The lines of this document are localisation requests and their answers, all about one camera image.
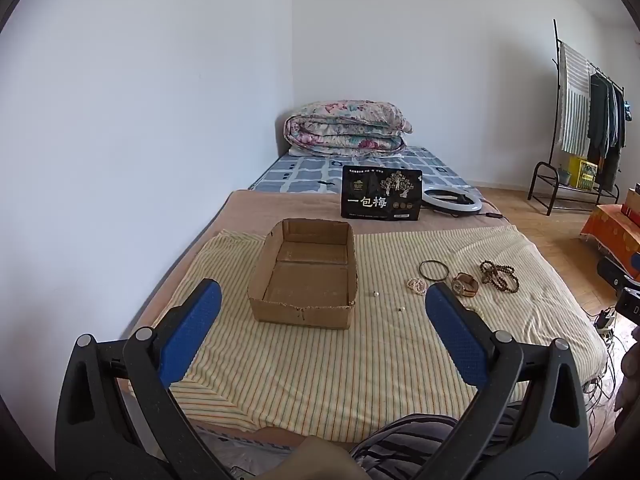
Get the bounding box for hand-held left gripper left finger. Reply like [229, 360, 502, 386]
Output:
[55, 278, 236, 480]

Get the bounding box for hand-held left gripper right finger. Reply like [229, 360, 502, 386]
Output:
[412, 281, 591, 480]

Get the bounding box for brown strap wristwatch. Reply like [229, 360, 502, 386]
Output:
[451, 272, 480, 297]

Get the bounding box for brown bead necklace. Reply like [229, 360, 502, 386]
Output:
[480, 260, 518, 293]

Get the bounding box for thin dark bangle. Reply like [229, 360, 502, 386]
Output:
[418, 260, 450, 282]

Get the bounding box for cardboard box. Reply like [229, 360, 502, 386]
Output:
[247, 218, 360, 330]

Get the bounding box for red box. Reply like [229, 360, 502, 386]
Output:
[621, 192, 640, 233]

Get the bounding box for yellow striped cloth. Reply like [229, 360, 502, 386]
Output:
[127, 225, 608, 443]

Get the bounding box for yellow box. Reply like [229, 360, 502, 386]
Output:
[569, 156, 598, 191]

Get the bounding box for brown blanket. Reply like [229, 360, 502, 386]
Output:
[127, 189, 508, 396]

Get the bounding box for black metal clothes rack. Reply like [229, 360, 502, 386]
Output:
[528, 19, 628, 216]

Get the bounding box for black snack bag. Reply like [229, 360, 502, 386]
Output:
[341, 165, 424, 221]

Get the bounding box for blue denim hanging garment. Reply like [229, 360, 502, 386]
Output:
[606, 82, 627, 192]

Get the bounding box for dark hanging coat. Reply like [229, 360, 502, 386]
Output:
[586, 72, 612, 161]

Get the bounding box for striped hanging towel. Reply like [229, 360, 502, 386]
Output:
[557, 42, 592, 157]

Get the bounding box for blue checkered bedsheet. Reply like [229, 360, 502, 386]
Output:
[248, 146, 481, 195]

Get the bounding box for folded floral quilt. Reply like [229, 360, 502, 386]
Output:
[283, 100, 414, 152]

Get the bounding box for tangle of floor cables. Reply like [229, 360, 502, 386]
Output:
[582, 330, 626, 406]

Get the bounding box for white ring light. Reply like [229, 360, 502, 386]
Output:
[421, 187, 485, 217]

